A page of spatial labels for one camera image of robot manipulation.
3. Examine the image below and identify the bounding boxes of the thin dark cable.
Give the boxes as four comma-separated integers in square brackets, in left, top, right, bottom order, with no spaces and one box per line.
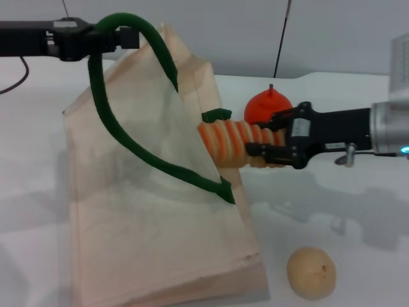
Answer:
[273,0,293,79]

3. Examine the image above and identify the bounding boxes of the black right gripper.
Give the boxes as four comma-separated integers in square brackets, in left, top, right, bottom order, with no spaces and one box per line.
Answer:
[244,101,373,171]

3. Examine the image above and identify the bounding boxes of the white handbag with green handles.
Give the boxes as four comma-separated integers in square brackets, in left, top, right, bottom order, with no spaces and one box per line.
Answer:
[60,12,270,307]

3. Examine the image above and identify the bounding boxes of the beige round fruit toy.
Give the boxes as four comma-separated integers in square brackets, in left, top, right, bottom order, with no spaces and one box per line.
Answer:
[286,246,337,301]

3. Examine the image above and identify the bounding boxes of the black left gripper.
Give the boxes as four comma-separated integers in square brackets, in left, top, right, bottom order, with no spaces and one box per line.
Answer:
[0,17,142,62]

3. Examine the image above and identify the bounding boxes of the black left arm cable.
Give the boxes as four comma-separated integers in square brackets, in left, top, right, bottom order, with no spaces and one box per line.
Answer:
[0,56,30,95]

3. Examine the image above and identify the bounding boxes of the orange toy persimmon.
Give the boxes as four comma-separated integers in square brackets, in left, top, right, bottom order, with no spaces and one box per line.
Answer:
[243,83,293,129]

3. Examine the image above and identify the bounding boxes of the orange striped bread toy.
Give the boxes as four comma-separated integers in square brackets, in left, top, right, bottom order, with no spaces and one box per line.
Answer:
[196,118,286,169]

